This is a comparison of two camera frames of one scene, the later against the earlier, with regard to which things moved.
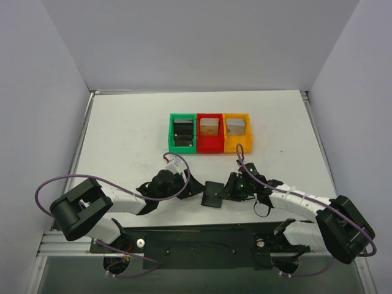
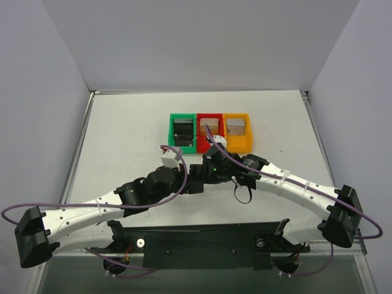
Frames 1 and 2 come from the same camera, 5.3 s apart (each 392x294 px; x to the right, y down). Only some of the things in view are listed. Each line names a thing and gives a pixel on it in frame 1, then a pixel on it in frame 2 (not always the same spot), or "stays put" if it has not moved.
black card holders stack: x=183 y=132 stays put
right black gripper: x=232 y=186 to x=212 y=152
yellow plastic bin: x=237 y=130 stays put
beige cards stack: x=209 y=127 stays put
